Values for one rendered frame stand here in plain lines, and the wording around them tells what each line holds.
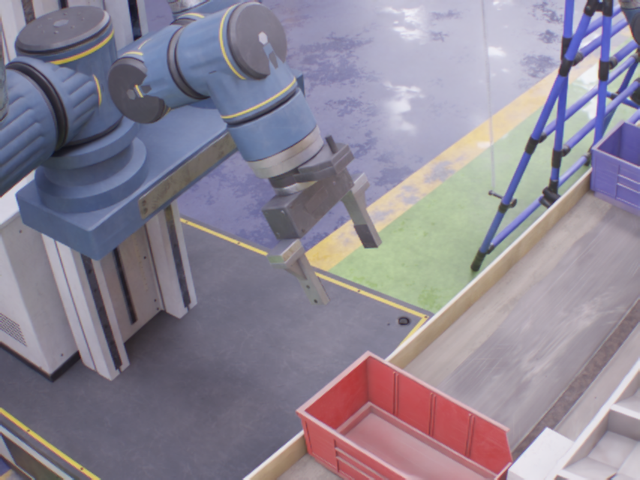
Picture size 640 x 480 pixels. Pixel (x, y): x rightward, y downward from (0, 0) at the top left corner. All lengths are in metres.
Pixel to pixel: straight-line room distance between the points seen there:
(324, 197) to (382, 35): 3.69
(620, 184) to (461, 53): 2.53
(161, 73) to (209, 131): 0.75
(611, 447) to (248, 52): 0.88
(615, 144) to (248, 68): 1.44
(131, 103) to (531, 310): 1.06
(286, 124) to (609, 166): 1.25
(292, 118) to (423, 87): 3.21
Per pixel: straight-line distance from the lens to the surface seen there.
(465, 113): 4.14
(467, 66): 4.56
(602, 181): 2.30
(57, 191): 1.78
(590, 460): 1.50
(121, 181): 1.76
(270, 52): 1.15
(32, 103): 1.58
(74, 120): 1.65
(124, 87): 1.26
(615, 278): 2.09
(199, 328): 2.57
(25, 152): 1.56
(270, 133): 1.15
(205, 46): 1.14
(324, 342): 2.48
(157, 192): 1.83
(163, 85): 1.21
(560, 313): 1.98
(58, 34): 1.66
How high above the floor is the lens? 2.08
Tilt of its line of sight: 38 degrees down
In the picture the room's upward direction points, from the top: 5 degrees counter-clockwise
